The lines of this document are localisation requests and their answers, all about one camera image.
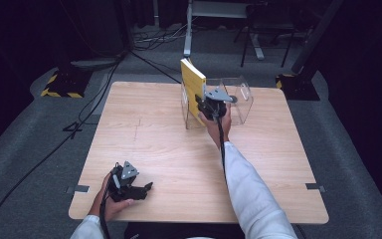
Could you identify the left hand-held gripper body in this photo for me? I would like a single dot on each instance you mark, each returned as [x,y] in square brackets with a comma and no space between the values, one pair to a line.
[124,182]

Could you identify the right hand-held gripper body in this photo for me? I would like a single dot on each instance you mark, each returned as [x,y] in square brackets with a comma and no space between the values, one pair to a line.
[216,103]

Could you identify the yellow book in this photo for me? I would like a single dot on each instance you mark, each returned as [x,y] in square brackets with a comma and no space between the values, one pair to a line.
[192,89]

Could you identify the clear acrylic file holder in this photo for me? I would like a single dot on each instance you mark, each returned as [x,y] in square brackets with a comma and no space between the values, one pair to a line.
[240,106]

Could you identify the person's right hand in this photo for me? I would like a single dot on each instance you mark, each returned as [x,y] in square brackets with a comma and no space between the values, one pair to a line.
[217,131]

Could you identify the person's left hand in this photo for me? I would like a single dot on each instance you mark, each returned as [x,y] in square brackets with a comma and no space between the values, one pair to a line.
[107,205]

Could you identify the black round table grommet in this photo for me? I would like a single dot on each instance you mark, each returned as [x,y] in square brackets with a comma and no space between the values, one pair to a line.
[234,99]

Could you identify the grey tape strip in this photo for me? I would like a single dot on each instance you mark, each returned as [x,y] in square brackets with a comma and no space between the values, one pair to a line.
[78,189]
[315,187]

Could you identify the person's dark torso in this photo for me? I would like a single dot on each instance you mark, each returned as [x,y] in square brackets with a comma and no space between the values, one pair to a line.
[179,231]

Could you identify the yellow black striped stand base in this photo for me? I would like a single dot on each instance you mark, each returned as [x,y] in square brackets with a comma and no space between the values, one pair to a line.
[64,83]
[296,87]

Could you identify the black chair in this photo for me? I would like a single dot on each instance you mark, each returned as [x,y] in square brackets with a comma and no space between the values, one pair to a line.
[265,30]

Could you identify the grey slanted metal pole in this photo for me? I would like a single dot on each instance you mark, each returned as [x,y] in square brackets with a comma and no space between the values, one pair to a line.
[315,35]

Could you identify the white desk frame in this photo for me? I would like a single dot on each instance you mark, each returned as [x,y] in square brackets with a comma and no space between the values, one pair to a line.
[192,26]

